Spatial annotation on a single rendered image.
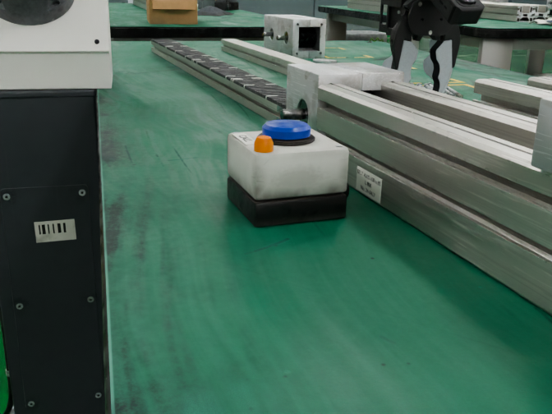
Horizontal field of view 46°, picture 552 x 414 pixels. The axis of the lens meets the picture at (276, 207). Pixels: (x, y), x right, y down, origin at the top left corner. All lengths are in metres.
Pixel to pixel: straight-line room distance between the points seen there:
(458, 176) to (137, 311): 0.24
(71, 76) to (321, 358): 0.92
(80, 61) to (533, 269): 0.92
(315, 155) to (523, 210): 0.17
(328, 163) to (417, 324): 0.18
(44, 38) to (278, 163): 0.77
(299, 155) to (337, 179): 0.04
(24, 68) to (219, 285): 0.84
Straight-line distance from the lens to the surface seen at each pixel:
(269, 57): 1.48
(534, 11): 3.95
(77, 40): 1.21
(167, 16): 2.90
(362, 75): 0.70
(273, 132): 0.53
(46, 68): 1.20
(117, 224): 0.53
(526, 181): 0.42
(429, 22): 0.94
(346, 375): 0.34
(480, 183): 0.46
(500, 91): 0.74
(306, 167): 0.52
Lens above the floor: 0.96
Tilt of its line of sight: 19 degrees down
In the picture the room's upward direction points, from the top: 1 degrees clockwise
